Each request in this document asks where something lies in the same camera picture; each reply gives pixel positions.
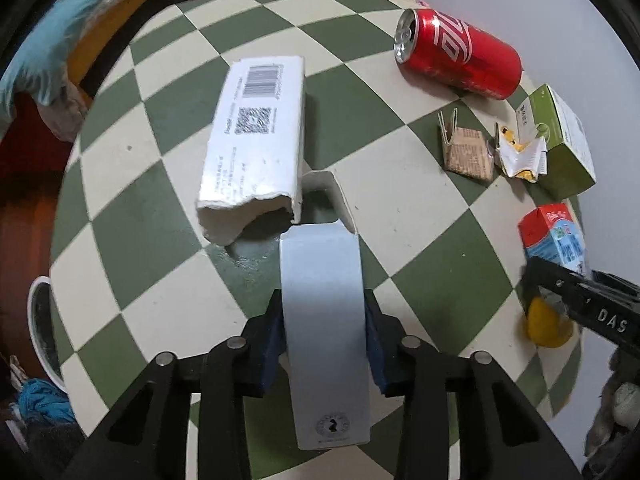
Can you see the orange yellow cushion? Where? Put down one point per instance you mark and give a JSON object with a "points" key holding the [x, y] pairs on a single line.
{"points": [[100, 35]]}

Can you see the red soda can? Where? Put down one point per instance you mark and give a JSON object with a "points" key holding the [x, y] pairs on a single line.
{"points": [[462, 52]]}

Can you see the beige crumpled cloth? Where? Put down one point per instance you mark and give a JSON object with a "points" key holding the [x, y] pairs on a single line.
{"points": [[67, 110]]}

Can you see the green and white box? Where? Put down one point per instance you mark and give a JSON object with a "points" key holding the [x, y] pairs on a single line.
{"points": [[562, 145]]}

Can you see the light blue fuzzy cloth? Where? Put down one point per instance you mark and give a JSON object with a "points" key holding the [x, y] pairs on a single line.
{"points": [[50, 35]]}

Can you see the grey fuzzy cloth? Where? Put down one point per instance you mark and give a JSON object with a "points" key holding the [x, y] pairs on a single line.
{"points": [[620, 410]]}

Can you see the long white barcode box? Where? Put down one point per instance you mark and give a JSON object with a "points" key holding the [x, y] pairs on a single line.
{"points": [[260, 135]]}

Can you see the crumpled white yellow wrapper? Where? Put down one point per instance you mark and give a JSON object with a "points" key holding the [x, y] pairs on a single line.
{"points": [[520, 155]]}

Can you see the white box lid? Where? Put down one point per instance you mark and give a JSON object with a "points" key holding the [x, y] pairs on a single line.
{"points": [[322, 310]]}

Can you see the small red blue carton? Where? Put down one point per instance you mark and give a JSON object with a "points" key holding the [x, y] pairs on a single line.
{"points": [[552, 232]]}

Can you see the white round bin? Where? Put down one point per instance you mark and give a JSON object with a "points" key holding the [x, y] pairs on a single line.
{"points": [[40, 330]]}

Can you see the brown folded paper packet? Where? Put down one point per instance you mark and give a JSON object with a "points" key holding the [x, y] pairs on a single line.
{"points": [[467, 155]]}

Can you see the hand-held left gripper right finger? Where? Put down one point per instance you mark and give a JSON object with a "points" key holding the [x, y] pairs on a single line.
{"points": [[376, 347]]}

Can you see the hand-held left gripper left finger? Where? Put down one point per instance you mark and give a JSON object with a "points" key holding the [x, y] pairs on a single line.
{"points": [[272, 342]]}

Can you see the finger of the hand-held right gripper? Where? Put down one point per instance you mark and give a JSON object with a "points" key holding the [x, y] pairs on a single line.
{"points": [[575, 300], [617, 282]]}

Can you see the teal knitted cloth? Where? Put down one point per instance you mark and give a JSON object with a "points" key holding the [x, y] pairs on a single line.
{"points": [[45, 402]]}

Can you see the yellow peel piece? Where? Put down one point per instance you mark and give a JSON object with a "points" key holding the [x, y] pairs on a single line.
{"points": [[547, 325]]}

